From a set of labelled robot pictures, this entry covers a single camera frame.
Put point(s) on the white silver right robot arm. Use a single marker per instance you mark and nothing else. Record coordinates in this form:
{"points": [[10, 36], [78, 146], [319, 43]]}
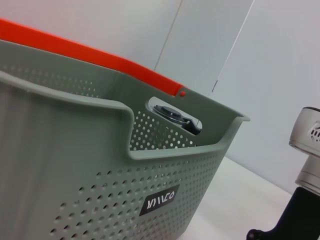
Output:
{"points": [[310, 175]]}

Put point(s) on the glass pitcher with black lid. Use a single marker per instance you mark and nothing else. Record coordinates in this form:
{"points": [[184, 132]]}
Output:
{"points": [[172, 115]]}

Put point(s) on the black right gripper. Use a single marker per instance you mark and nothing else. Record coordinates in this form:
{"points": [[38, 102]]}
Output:
{"points": [[302, 217]]}

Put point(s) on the grey perforated storage bin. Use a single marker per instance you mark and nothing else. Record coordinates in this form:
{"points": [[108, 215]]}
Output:
{"points": [[75, 162]]}

